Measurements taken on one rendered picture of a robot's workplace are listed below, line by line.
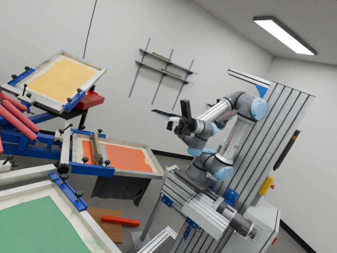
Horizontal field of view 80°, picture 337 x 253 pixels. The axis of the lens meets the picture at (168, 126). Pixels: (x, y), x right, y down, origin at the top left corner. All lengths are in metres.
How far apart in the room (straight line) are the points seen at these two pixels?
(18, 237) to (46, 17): 2.97
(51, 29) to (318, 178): 4.84
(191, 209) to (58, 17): 3.13
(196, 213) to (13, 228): 0.91
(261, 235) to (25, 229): 1.30
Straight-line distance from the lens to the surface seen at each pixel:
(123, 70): 3.72
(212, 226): 1.30
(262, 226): 1.51
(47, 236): 1.20
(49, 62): 2.70
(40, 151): 1.84
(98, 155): 1.67
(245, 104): 1.19
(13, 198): 1.37
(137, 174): 1.72
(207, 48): 4.30
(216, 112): 1.20
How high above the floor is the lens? 1.87
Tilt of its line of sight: 15 degrees down
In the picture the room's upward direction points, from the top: 23 degrees clockwise
